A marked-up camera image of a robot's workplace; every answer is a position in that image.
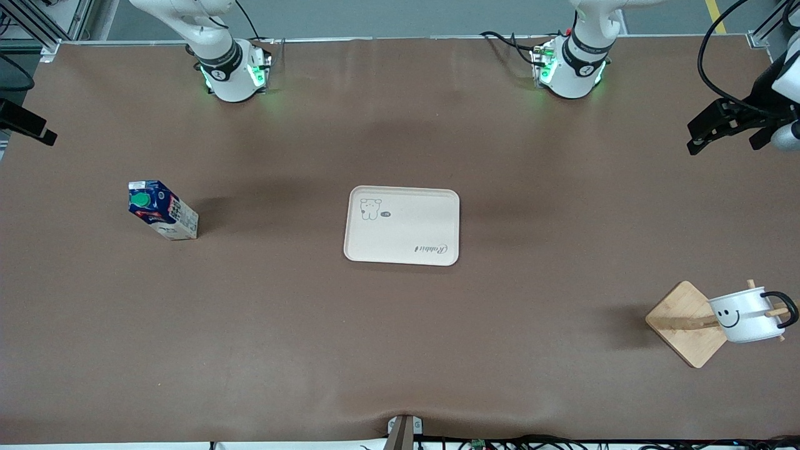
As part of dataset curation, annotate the blue white milk carton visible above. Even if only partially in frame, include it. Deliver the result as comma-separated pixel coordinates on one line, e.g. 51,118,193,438
129,180,199,241

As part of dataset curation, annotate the black arm base cable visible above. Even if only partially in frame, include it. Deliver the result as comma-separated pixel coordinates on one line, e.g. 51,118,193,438
480,30,544,68
232,0,285,46

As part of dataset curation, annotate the aluminium frame profile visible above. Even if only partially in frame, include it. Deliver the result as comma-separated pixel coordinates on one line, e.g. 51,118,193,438
0,0,94,63
747,0,800,49

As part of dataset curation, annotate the brown table mat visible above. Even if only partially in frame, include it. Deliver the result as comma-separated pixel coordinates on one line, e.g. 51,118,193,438
0,37,800,446

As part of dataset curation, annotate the white smiley mug black handle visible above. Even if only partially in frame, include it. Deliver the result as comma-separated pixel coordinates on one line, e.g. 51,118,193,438
708,287,799,344

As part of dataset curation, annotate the black left arm base cable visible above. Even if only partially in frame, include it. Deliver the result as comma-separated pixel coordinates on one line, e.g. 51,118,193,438
480,30,544,68

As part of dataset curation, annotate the wooden mug tree stand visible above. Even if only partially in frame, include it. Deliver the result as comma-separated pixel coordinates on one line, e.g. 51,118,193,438
645,279,800,369

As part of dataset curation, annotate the grey metal camera bracket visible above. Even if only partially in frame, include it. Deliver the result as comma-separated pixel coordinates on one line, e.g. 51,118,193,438
386,414,424,450

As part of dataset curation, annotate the beige rabbit print tray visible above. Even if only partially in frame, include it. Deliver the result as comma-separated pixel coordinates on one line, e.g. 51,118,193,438
343,185,461,267

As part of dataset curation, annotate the black right arm base cable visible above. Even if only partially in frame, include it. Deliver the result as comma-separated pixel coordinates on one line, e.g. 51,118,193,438
232,0,285,46

